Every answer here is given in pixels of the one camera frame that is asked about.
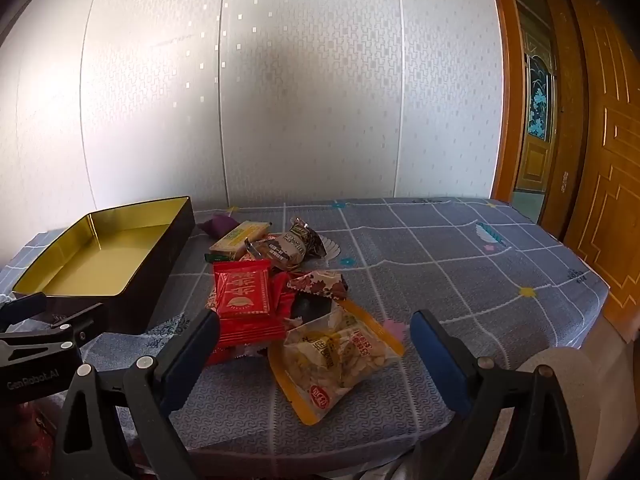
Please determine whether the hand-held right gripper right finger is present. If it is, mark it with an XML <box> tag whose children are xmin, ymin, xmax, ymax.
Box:
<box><xmin>410</xmin><ymin>309</ymin><xmax>583</xmax><ymax>480</ymax></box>

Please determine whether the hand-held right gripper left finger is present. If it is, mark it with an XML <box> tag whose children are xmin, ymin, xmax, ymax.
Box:
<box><xmin>52</xmin><ymin>307</ymin><xmax>221</xmax><ymax>480</ymax></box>

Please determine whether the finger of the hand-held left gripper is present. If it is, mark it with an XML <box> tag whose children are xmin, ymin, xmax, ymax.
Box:
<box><xmin>0</xmin><ymin>293</ymin><xmax>49</xmax><ymax>332</ymax></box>
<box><xmin>0</xmin><ymin>304</ymin><xmax>107</xmax><ymax>357</ymax></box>

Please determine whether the shiny red foil packet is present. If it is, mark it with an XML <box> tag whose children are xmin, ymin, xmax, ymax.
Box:
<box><xmin>206</xmin><ymin>310</ymin><xmax>287</xmax><ymax>367</ymax></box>

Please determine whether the black gold tin box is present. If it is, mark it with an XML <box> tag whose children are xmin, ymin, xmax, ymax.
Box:
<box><xmin>11</xmin><ymin>196</ymin><xmax>197</xmax><ymax>336</ymax></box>

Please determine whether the red square snack packet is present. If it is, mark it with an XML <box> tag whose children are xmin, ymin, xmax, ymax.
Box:
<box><xmin>213</xmin><ymin>259</ymin><xmax>274</xmax><ymax>319</ymax></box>

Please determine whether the orange-edged peanut bag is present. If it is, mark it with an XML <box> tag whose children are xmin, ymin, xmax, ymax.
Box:
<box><xmin>268</xmin><ymin>301</ymin><xmax>407</xmax><ymax>427</ymax></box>

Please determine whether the green-ended cracker packet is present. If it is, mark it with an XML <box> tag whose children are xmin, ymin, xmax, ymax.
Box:
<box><xmin>204</xmin><ymin>220</ymin><xmax>272</xmax><ymax>263</ymax></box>

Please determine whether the purple snack packet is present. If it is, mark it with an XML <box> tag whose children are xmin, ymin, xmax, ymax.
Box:
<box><xmin>202</xmin><ymin>213</ymin><xmax>231</xmax><ymax>237</ymax></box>

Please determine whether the brown sesame paste packet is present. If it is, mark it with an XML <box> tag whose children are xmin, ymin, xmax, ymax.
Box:
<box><xmin>245</xmin><ymin>232</ymin><xmax>307</xmax><ymax>268</ymax></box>

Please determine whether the brown white flowered packet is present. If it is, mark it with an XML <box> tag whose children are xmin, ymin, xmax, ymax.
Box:
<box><xmin>286</xmin><ymin>269</ymin><xmax>349</xmax><ymax>302</ymax></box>

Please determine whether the silver brown foil packet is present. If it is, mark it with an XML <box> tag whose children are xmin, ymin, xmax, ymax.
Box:
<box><xmin>290</xmin><ymin>216</ymin><xmax>328</xmax><ymax>258</ymax></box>

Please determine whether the red cloth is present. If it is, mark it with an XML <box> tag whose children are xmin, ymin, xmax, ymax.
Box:
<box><xmin>0</xmin><ymin>400</ymin><xmax>58</xmax><ymax>480</ymax></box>

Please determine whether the red orange snack packet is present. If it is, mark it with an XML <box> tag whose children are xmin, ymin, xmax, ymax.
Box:
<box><xmin>270</xmin><ymin>271</ymin><xmax>297</xmax><ymax>321</ymax></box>

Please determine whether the carved wooden door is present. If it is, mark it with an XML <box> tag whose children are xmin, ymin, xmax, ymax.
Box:
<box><xmin>560</xmin><ymin>0</ymin><xmax>640</xmax><ymax>346</ymax></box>

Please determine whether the glass panel inner door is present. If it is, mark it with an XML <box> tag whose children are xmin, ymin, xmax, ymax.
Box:
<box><xmin>515</xmin><ymin>0</ymin><xmax>557</xmax><ymax>193</ymax></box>

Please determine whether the narrow wooden door leaf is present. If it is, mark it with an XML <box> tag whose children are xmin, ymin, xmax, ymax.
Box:
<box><xmin>539</xmin><ymin>0</ymin><xmax>590</xmax><ymax>241</ymax></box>

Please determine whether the wooden door frame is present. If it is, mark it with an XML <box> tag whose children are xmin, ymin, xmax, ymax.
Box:
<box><xmin>486</xmin><ymin>0</ymin><xmax>527</xmax><ymax>206</ymax></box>

